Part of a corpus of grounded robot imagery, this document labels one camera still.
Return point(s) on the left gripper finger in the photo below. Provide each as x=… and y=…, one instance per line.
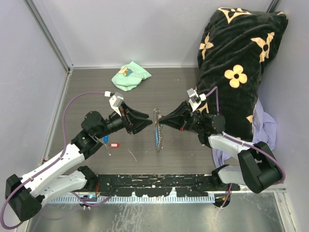
x=127, y=110
x=139, y=125

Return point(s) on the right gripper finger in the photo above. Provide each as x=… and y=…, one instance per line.
x=173, y=122
x=180, y=112

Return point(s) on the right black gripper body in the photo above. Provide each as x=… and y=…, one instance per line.
x=187, y=117

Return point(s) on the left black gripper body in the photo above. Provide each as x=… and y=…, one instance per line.
x=126, y=123

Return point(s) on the blue handled key ring organizer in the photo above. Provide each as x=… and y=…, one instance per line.
x=158, y=130

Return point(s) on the key with blue tag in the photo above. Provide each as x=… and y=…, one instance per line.
x=105, y=140

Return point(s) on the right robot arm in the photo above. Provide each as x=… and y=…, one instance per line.
x=258, y=169

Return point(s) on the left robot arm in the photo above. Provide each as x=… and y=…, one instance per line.
x=27, y=194

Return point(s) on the red key tag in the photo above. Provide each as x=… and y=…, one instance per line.
x=114, y=145

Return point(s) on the mint green cloth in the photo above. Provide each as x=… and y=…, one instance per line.
x=130, y=76

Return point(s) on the lavender cloth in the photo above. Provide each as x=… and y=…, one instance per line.
x=264, y=130

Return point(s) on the black floral blanket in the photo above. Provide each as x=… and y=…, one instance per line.
x=236, y=46

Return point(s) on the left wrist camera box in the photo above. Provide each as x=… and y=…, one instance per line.
x=115, y=101

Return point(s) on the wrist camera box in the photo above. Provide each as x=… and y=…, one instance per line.
x=115, y=101
x=195, y=100

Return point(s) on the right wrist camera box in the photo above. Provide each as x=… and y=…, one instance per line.
x=195, y=100

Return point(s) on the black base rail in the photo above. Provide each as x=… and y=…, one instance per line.
x=156, y=185

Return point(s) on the aluminium corner post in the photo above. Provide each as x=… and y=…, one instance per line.
x=48, y=35

